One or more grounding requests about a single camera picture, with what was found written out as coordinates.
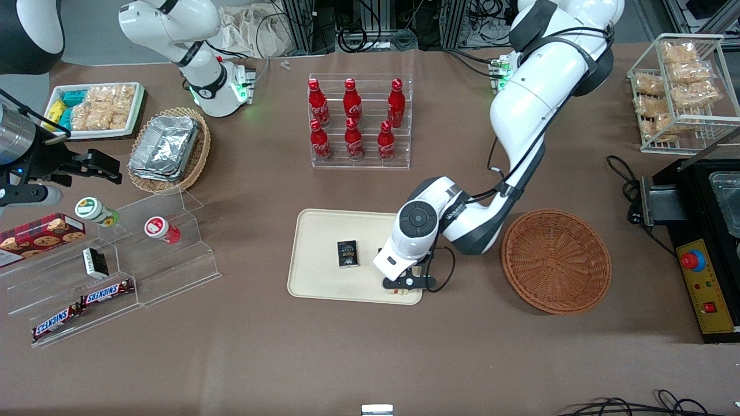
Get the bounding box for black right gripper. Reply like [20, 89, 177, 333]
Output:
[0, 124, 123, 200]

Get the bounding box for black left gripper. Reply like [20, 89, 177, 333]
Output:
[378, 247, 436, 279]

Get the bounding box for white rectangular snack tray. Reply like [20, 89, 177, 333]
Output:
[43, 82, 146, 141]

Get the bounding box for aluminium foil tray stack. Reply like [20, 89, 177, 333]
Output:
[128, 114, 201, 183]

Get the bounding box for oval light wicker basket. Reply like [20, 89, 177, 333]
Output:
[127, 107, 212, 195]

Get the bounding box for cream plastic tray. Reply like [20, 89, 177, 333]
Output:
[288, 209, 425, 306]

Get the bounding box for round brown wicker basket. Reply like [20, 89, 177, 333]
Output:
[501, 209, 612, 315]

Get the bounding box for green cup with sunflower lid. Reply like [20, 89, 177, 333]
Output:
[75, 197, 120, 228]

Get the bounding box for red cup with white lid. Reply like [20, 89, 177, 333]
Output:
[144, 216, 182, 246]

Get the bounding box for red cookie box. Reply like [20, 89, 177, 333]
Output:
[0, 213, 87, 268]

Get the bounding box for small black white box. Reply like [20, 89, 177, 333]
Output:
[82, 247, 110, 280]

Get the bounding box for clear acrylic bottle rack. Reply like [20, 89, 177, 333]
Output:
[308, 73, 412, 170]

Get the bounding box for snickers chocolate bar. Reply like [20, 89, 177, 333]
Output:
[79, 280, 135, 307]
[31, 305, 82, 341]

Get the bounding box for red cola bottle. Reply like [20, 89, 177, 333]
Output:
[308, 79, 330, 128]
[309, 119, 333, 163]
[344, 118, 365, 161]
[387, 79, 406, 129]
[343, 78, 363, 128]
[377, 121, 397, 164]

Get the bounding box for clear acrylic stepped shelf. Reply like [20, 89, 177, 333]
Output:
[0, 186, 223, 348]

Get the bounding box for crumpled beige bag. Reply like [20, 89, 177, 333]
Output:
[219, 5, 293, 59]

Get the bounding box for clear fried snack packet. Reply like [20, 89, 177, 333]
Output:
[671, 81, 723, 109]
[634, 95, 668, 118]
[645, 114, 697, 142]
[634, 75, 665, 97]
[668, 61, 715, 85]
[661, 42, 698, 65]

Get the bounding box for black yellow control box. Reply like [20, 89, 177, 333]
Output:
[629, 128, 740, 345]

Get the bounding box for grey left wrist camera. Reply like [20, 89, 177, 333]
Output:
[382, 276, 437, 291]

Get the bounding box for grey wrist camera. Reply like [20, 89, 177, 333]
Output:
[0, 184, 62, 210]
[382, 276, 437, 291]

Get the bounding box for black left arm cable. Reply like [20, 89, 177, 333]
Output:
[428, 23, 615, 294]

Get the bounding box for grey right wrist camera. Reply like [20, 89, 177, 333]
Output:
[0, 184, 62, 210]

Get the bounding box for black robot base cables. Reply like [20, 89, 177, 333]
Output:
[444, 47, 499, 79]

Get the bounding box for black appliance power cable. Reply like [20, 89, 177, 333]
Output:
[605, 154, 678, 259]

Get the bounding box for black background cable bundle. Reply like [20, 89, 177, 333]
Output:
[337, 0, 420, 54]

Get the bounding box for aluminium frame post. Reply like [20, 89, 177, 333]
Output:
[441, 0, 470, 50]
[282, 0, 337, 56]

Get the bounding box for black floor cable bundle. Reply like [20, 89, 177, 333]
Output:
[556, 389, 720, 416]

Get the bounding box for white wire rack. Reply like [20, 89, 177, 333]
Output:
[628, 34, 740, 155]

